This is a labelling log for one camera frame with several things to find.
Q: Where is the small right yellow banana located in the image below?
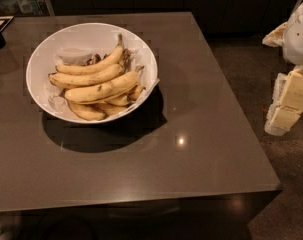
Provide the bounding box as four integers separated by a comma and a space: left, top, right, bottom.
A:
129, 85, 144, 100

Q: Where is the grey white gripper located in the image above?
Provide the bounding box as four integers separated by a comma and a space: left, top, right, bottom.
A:
264, 65, 303, 136

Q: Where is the lower middle yellow banana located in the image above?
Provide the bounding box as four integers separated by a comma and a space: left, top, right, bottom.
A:
93, 103, 126, 116

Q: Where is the bottom left yellow banana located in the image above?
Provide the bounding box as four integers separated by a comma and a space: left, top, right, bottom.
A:
68, 103, 106, 121

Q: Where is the white paper bowl liner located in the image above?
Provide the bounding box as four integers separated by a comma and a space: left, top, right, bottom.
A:
52, 48, 159, 121

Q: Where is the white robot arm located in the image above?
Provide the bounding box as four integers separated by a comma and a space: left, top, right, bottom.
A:
262, 1, 303, 136

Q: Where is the hidden yellow banana under front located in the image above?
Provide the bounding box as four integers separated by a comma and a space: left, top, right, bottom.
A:
107, 94, 131, 106

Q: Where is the large front yellow banana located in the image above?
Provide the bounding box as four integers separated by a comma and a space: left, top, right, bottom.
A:
64, 66, 144, 103

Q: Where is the top curved yellow banana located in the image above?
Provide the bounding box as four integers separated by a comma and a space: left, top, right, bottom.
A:
56, 34, 124, 76

